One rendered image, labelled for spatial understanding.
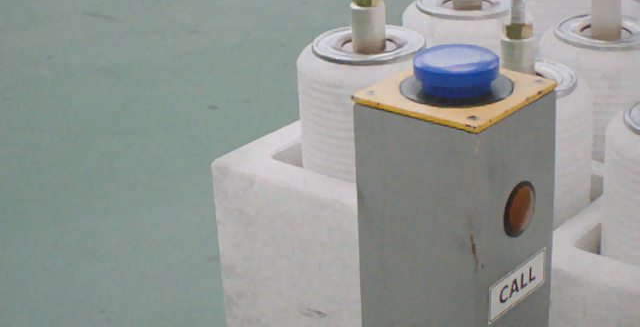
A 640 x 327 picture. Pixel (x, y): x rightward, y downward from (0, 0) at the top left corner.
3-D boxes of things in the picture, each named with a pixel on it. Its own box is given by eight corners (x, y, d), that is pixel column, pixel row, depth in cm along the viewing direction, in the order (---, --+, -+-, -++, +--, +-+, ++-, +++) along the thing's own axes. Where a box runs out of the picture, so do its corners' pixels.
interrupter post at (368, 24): (344, 50, 87) (341, 2, 85) (375, 43, 88) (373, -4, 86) (363, 59, 85) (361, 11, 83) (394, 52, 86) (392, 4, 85)
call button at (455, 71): (516, 93, 60) (515, 51, 59) (468, 119, 57) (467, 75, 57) (446, 77, 63) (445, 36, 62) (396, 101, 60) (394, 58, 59)
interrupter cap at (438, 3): (395, 6, 96) (395, -3, 95) (477, -11, 99) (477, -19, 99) (455, 31, 90) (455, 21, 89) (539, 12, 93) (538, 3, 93)
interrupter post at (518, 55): (541, 91, 78) (541, 39, 77) (504, 94, 78) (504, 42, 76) (530, 78, 80) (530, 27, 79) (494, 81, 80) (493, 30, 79)
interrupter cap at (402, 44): (291, 48, 88) (290, 38, 87) (387, 27, 91) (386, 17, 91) (349, 78, 82) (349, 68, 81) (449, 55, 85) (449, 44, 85)
